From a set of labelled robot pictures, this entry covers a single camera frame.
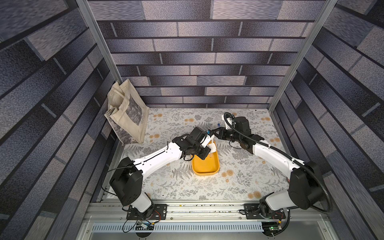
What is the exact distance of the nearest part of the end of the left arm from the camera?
593mm

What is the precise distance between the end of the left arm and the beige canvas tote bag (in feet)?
1.45

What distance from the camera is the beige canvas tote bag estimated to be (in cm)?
85
